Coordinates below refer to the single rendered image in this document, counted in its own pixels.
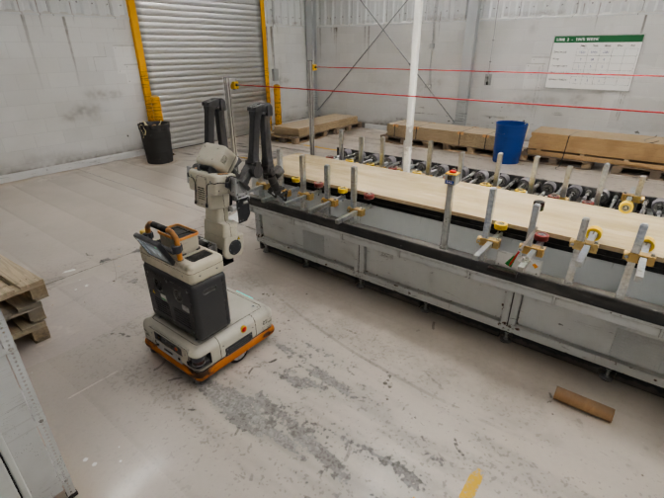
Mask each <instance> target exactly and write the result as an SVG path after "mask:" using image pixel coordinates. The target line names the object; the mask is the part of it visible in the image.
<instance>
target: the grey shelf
mask: <svg viewBox="0 0 664 498"><path fill-rule="evenodd" d="M0 323H1V324H0V433H1V435H2V437H3V439H4V441H5V443H6V445H7V447H8V449H9V451H10V453H11V455H12V457H13V459H14V462H15V464H16V466H17V468H18V469H19V471H20V473H21V475H22V477H23V479H24V481H25V483H26V485H27V487H28V489H29V491H30V493H31V495H32V497H33V498H52V497H54V496H55V495H57V494H58V493H59V492H61V491H62V490H63V488H62V485H63V486H64V489H65V491H66V492H65V494H66V496H67V497H68V498H74V497H75V496H77V495H78V491H77V490H76V489H75V487H74V485H73V482H72V480H71V477H70V474H69V473H68V470H67V468H66V465H65V463H64V461H63V458H62V456H61V453H60V451H59V449H58V446H57V444H56V441H55V439H54V437H53V434H52V432H51V429H50V428H49V425H48V423H47V421H46V418H45V417H46V416H45V415H44V413H43V411H42V407H41V405H40V402H39V400H38V398H37V395H36V393H35V390H34V388H33V386H32V383H31V381H30V378H29V376H28V373H27V371H26V369H25V366H24V364H23V361H22V359H21V357H20V354H19V352H18V349H17V345H16V344H15V342H14V340H13V337H12V335H11V332H10V330H9V328H8V325H7V323H6V320H5V318H4V316H3V313H2V311H1V308H0ZM2 327H3V328H2ZM1 328H2V329H1ZM3 332H5V333H3ZM12 353H14V354H13V355H12ZM5 355H7V356H8V359H9V361H10V363H11V366H12V368H13V370H14V373H15V375H16V377H17V379H18V382H19V384H20V386H21V388H22V389H21V388H20V387H19V386H18V384H17V381H16V379H15V377H14V374H13V372H12V370H11V367H10V365H9V363H8V361H7V358H6V356H5ZM14 357H15V359H14ZM16 361H17V363H15V362H16ZM20 373H22V374H20ZM22 377H23V378H22ZM24 381H25V382H24ZM25 385H26V386H25ZM27 388H28V389H27ZM30 396H31V397H30ZM42 424H43V425H42ZM37 426H38V427H39V429H40V432H41V435H42V438H43V440H44V442H45V445H44V444H43V441H42V438H41V436H40V433H39V431H38V429H37ZM49 441H50V442H49ZM53 450H54V451H53ZM57 459H58V460H57Z"/></svg>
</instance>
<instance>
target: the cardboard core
mask: <svg viewBox="0 0 664 498"><path fill-rule="evenodd" d="M553 399H556V400H558V401H560V402H563V403H565V404H567V405H570V406H572V407H575V408H577V409H579V410H582V411H584V412H586V413H589V414H591V415H593V416H596V417H598V418H601V419H603V420H605V421H608V422H610V423H612V421H613V418H614V415H615V411H616V409H614V408H611V407H609V406H607V405H604V404H602V403H599V402H597V401H594V400H592V399H589V398H587V397H584V396H582V395H579V394H577V393H574V392H572V391H569V390H567V389H565V388H562V387H560V386H558V387H557V388H556V390H555V393H554V395H553Z"/></svg>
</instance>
